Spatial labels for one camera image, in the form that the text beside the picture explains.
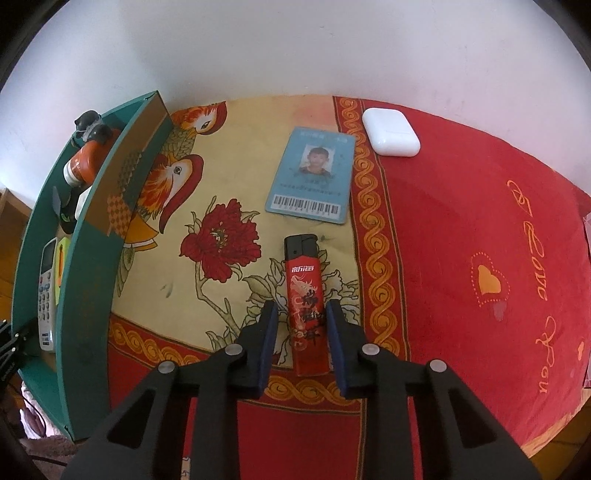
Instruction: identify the wooden shelf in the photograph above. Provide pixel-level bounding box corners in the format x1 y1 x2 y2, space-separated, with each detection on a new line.
0 187 35 319

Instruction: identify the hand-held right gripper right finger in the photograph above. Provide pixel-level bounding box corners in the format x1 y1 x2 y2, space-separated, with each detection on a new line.
325 299 539 480

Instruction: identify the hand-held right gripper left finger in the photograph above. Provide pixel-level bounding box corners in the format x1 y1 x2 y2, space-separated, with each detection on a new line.
60 301 280 480

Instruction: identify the white earbuds case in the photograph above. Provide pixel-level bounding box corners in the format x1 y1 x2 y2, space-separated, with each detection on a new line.
361 107 422 158

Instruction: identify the white remote control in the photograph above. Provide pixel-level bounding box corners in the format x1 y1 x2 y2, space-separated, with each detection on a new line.
36 237 58 352

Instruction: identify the orange jar with white lid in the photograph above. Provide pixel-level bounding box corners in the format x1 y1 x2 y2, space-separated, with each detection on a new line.
63 138 112 186

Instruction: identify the floral printed cloth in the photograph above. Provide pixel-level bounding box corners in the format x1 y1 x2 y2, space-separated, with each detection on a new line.
106 95 409 480

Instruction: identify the black tool with green level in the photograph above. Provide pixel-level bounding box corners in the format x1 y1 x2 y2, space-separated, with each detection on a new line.
52 185 81 234

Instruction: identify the orange toy with penguin figure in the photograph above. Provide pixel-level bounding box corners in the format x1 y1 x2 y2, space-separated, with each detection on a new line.
74 110 122 148

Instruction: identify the red lighter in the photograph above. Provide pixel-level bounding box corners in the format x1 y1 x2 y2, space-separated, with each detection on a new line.
283 234 331 377

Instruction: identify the pink fuzzy rug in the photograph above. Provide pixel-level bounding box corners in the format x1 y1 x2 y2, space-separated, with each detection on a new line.
18 383 93 462

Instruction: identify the green case with orange strip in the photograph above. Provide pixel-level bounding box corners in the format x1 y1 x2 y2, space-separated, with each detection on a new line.
53 235 74 305

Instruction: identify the blue photo card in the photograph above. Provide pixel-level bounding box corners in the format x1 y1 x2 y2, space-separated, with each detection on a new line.
264 126 356 225

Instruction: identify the teal cardboard box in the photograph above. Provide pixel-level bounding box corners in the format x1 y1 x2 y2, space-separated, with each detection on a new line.
11 91 174 441

